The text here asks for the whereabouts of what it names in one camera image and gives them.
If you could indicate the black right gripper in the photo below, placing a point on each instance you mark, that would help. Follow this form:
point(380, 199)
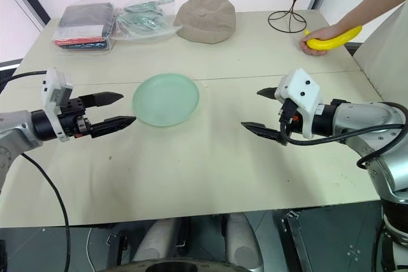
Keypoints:
point(290, 119)

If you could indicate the yellow banana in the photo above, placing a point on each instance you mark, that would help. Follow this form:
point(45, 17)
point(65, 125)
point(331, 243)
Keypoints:
point(338, 41)

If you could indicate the person's bare forearm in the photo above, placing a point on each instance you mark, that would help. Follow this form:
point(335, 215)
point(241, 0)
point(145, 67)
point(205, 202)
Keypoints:
point(371, 6)

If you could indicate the grey rounded leg shell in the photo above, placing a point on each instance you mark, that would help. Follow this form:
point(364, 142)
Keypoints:
point(156, 240)
point(242, 240)

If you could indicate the plastic bag of green cloth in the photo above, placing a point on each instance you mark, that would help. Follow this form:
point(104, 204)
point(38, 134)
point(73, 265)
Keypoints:
point(140, 21)

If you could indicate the white board panel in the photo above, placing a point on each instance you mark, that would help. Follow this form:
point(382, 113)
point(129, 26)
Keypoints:
point(385, 55)

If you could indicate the plastic bag of dark clothes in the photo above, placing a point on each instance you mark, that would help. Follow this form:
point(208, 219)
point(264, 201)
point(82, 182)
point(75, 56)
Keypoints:
point(83, 20)

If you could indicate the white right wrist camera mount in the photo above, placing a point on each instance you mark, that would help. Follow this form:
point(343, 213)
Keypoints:
point(303, 88)

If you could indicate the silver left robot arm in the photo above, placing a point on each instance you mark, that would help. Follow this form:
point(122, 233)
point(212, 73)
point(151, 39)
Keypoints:
point(19, 127)

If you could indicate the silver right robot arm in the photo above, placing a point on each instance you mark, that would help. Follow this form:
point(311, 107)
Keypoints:
point(363, 119)

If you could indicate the grey metal table frame leg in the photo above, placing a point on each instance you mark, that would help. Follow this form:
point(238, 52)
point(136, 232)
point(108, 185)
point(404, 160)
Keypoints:
point(296, 240)

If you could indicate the beige flat cap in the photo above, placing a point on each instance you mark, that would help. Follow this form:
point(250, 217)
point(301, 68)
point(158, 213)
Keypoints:
point(204, 20)

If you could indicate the person's bare hand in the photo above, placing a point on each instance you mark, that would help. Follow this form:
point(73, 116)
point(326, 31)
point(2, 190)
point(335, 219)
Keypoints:
point(326, 32)

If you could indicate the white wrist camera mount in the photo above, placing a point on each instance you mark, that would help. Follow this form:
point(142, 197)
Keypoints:
point(303, 88)
point(52, 84)

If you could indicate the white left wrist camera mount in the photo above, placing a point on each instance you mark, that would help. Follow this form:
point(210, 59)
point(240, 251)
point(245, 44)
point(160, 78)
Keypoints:
point(52, 84)

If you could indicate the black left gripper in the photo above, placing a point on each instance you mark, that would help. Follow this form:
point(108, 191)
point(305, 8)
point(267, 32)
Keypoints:
point(72, 122)

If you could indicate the pale green round plate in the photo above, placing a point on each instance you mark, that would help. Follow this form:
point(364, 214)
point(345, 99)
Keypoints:
point(165, 100)

